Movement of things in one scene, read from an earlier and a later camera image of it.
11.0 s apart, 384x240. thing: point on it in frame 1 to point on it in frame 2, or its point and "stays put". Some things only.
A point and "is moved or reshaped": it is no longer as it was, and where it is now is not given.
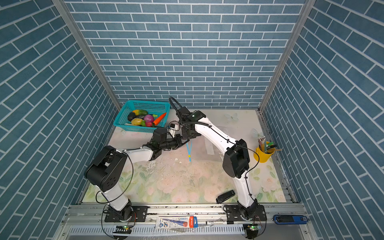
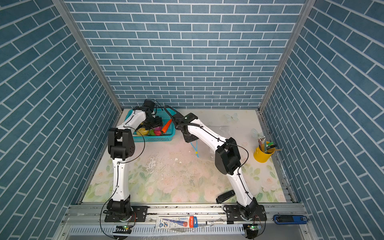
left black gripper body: [173, 143] to [153, 122]
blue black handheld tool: [290, 219] stays put
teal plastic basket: [154, 107] is moved or reshaped
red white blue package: [176, 222] stays put
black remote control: [222, 197] stays put
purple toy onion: [148, 119] is moved or reshaped
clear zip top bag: [199, 149] is moved or reshaped
